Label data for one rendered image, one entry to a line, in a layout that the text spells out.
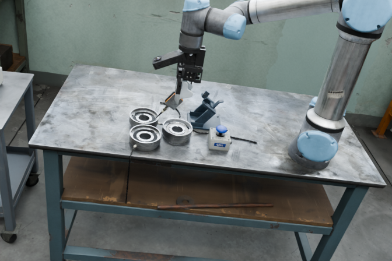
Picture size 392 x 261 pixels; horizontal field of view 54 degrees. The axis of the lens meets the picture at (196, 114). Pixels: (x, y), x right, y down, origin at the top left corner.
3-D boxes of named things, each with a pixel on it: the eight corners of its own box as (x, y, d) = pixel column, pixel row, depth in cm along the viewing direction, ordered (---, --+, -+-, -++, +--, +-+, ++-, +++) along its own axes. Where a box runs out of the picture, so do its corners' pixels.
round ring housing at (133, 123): (125, 129, 134) (125, 119, 132) (133, 114, 143) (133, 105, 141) (154, 135, 134) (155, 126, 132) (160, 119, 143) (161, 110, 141)
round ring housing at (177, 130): (167, 146, 130) (168, 137, 128) (157, 129, 138) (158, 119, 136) (195, 143, 134) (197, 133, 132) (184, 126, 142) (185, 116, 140)
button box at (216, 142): (208, 149, 132) (210, 138, 130) (207, 137, 138) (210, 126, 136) (231, 152, 133) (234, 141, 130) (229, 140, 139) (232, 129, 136)
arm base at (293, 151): (322, 145, 146) (331, 124, 141) (335, 171, 133) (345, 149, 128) (283, 140, 144) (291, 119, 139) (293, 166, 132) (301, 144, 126)
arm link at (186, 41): (179, 35, 116) (179, 25, 123) (178, 49, 119) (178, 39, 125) (204, 38, 117) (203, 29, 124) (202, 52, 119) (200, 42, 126)
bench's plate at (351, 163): (28, 148, 121) (27, 143, 120) (76, 67, 172) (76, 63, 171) (384, 189, 132) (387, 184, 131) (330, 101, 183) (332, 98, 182)
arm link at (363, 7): (333, 147, 127) (401, -22, 99) (329, 172, 115) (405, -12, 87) (298, 136, 130) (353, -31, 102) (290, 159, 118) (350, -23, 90)
